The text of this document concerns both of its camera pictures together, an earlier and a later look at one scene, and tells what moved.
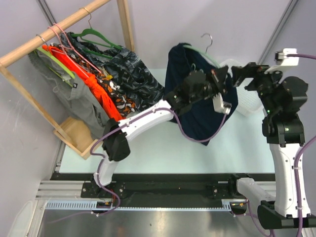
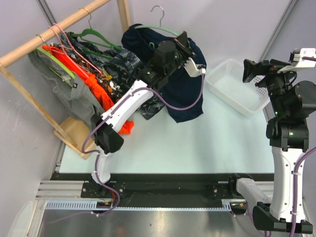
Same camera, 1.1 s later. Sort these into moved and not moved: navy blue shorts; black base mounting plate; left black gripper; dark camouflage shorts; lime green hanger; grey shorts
Moved: left black gripper; navy blue shorts
Not moved: black base mounting plate; grey shorts; lime green hanger; dark camouflage shorts
